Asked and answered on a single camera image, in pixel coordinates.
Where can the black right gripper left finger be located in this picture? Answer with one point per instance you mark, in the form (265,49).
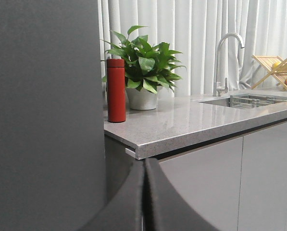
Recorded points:
(124,211)

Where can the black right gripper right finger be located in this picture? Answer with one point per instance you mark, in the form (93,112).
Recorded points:
(163,207)

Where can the dark grey fridge door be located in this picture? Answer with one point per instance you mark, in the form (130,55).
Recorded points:
(52,158)

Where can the grey left cabinet door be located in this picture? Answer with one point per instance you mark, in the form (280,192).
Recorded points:
(208,178)

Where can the grey cabinet door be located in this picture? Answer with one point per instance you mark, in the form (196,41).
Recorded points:
(208,178)
(263,190)

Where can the grey right cabinet door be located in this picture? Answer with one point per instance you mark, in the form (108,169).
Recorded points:
(263,190)

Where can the grey speckled countertop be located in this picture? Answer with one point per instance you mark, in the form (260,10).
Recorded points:
(185,121)

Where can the white ribbed plant pot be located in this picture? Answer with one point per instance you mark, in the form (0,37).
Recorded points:
(141,100)

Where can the stainless steel sink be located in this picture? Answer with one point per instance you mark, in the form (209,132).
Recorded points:
(224,101)

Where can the chrome kitchen faucet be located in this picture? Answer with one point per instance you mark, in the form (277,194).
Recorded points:
(227,63)

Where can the metal sink drain basket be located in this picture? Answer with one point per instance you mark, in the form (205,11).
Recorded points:
(253,101)

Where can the red thermos bottle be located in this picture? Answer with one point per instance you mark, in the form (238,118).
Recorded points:
(116,90)

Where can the green potted plant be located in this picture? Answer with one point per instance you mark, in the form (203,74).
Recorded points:
(146,67)

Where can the wooden dish rack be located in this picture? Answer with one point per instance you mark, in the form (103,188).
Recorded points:
(279,73)

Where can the white pleated curtain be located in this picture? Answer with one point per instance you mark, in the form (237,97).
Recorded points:
(194,27)

